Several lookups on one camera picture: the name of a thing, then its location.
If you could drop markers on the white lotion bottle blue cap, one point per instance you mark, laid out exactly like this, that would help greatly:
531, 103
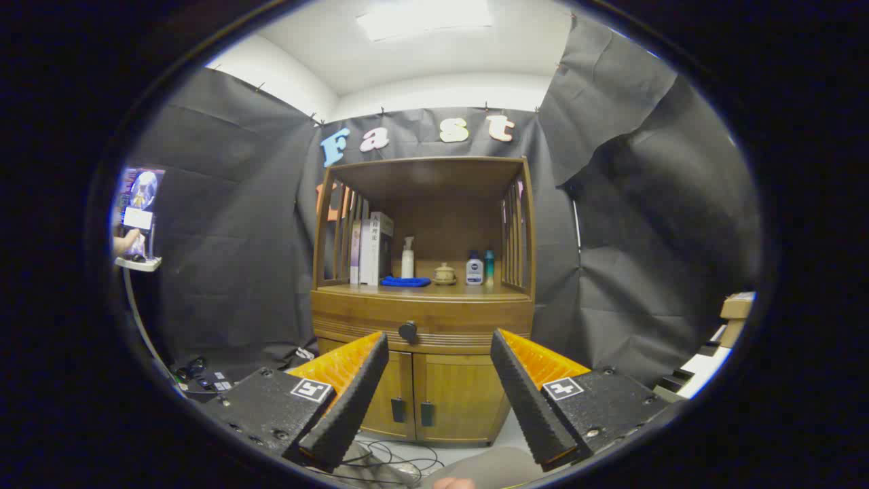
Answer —
474, 272

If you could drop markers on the wooden cabinet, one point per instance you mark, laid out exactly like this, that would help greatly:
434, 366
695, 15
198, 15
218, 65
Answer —
421, 173

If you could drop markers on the wooden drawer with black knob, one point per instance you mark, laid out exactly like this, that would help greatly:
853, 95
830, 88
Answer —
441, 316

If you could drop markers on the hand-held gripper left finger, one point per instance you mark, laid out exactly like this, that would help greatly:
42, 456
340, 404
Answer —
353, 407

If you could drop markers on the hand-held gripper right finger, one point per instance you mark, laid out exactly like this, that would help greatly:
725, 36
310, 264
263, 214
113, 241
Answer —
529, 407

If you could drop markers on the blue folded cloth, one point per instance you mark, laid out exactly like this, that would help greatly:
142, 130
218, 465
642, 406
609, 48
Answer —
406, 281

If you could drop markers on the teal slim bottle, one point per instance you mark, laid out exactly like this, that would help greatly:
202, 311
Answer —
489, 268

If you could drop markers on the screen on white stand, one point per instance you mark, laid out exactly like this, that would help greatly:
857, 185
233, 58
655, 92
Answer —
142, 190

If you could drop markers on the cardboard box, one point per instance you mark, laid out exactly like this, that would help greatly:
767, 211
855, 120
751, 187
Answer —
736, 309

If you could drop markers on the black electronics box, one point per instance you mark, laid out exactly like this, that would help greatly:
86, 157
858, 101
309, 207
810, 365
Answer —
204, 384

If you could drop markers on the large white book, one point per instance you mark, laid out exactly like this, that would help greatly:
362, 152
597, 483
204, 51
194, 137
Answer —
370, 251

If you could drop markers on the thin purple book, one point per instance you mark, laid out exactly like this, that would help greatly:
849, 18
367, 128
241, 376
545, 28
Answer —
355, 255

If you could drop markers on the white and black equipment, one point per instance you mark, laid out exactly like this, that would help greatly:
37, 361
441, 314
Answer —
703, 367

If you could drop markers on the wooden countertop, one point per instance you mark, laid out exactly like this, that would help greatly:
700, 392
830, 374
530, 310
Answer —
441, 291

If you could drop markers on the white pump bottle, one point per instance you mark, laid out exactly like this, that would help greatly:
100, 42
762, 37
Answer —
408, 263

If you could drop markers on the ceiling light panel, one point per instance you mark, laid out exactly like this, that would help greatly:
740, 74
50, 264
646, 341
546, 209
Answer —
424, 17

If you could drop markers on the lidded ceramic teacup with saucer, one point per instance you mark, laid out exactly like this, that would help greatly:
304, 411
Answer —
445, 274

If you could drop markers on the wooden cabinet door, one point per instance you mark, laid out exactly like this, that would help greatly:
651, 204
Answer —
461, 401
397, 394

